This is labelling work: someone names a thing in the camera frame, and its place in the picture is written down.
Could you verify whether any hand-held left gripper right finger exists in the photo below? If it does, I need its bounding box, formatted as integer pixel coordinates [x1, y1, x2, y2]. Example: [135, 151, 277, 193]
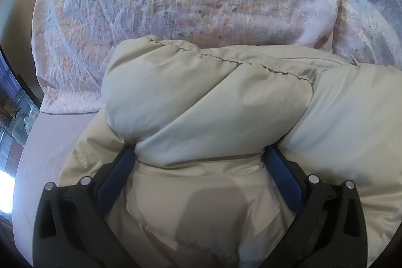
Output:
[265, 145, 368, 268]

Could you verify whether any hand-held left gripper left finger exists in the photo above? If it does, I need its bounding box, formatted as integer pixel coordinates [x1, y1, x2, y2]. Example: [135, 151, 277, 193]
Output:
[34, 146, 136, 268]

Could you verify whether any beige puffer jacket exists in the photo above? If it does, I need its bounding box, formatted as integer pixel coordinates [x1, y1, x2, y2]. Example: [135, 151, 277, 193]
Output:
[58, 34, 402, 268]

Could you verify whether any cluttered glass tv stand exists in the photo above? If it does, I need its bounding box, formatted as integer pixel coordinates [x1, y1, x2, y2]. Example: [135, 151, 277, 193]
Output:
[5, 98, 41, 147]

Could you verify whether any flat screen television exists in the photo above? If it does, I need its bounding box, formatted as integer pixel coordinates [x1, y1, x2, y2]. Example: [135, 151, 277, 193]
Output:
[0, 46, 41, 113]

